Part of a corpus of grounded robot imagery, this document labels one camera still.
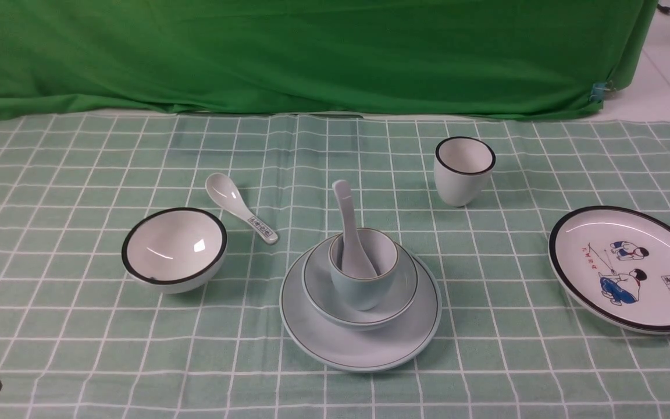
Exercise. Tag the plain white ceramic spoon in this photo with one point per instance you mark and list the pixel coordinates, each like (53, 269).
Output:
(355, 262)

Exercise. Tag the pale blue ceramic cup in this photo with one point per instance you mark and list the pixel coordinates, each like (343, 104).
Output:
(386, 258)

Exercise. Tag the white bowl black rim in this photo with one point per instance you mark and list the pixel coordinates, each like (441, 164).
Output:
(175, 250)

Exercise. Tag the white spoon with characters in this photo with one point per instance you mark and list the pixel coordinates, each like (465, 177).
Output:
(223, 191)

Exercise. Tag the pale blue shallow bowl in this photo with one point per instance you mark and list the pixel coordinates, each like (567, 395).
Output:
(321, 293)

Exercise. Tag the pale blue large plate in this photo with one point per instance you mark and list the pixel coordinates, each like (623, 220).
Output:
(345, 349)

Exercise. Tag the white cup black rim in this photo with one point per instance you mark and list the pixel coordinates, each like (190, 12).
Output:
(462, 167)

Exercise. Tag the green backdrop cloth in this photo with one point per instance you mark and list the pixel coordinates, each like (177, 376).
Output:
(519, 60)

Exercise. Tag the white plate with cartoon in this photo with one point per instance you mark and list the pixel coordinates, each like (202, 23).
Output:
(615, 262)

